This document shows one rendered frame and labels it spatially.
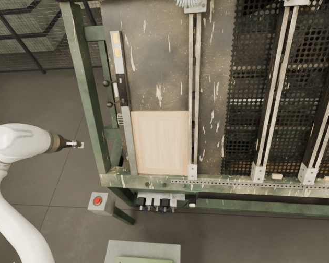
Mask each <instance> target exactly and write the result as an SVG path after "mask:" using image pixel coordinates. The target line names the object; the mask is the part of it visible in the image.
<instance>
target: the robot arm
mask: <svg viewBox="0 0 329 263"><path fill-rule="evenodd" d="M70 147H71V148H72V147H73V148H75V149H78V148H84V142H80V141H76V140H74V141H73V140H67V139H64V138H63V136H62V135H60V134H56V133H55V132H53V131H48V130H44V129H41V128H39V127H36V126H32V125H27V124H19V123H11V124H3V125H0V184H1V181H2V179H3V178H4V177H5V176H6V175H7V173H8V170H9V168H10V166H11V163H13V162H15V161H18V160H22V159H25V158H30V157H32V156H35V155H38V154H51V153H54V152H59V151H61V150H62V149H63V148H70ZM0 232H1V233H2V234H3V235H4V236H5V237H6V238H7V240H8V241H9V242H10V243H11V244H12V245H13V247H14V248H15V250H16V251H17V253H18V254H19V256H20V258H21V261H22V263H55V261H54V258H53V255H52V252H51V250H50V248H49V246H48V244H47V242H46V240H45V239H44V237H43V236H42V234H41V233H40V232H39V231H38V230H37V229H36V228H35V227H34V226H33V225H32V224H31V223H30V222H29V221H28V220H27V219H25V218H24V217H23V216H22V215H21V214H20V213H19V212H18V211H17V210H16V209H15V208H13V207H12V206H11V205H10V204H9V203H8V202H7V201H6V200H5V199H4V198H3V196H2V194H1V190H0Z"/></svg>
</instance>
